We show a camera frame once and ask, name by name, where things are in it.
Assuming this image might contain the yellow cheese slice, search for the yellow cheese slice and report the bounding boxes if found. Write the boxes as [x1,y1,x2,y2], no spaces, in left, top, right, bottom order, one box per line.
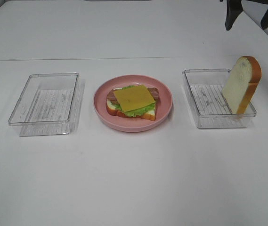
[113,85,155,112]

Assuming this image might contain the bacon strip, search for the bacon strip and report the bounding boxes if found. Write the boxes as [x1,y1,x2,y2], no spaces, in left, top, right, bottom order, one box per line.
[106,88,159,104]

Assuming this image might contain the bread slice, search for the bread slice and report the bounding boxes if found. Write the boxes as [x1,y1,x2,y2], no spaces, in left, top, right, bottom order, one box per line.
[106,87,158,121]
[222,56,261,114]

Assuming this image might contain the right clear plastic tray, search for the right clear plastic tray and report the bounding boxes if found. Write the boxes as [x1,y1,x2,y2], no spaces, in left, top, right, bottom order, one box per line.
[182,69,257,129]

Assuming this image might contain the clear plastic tray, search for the clear plastic tray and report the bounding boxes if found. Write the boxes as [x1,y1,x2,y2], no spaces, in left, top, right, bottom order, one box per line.
[8,73,84,137]
[182,69,257,129]

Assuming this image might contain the pink round plate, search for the pink round plate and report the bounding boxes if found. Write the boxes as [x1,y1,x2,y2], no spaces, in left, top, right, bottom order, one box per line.
[93,75,173,132]

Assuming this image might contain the left clear plastic tray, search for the left clear plastic tray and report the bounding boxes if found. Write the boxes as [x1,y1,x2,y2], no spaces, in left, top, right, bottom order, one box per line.
[8,73,84,137]

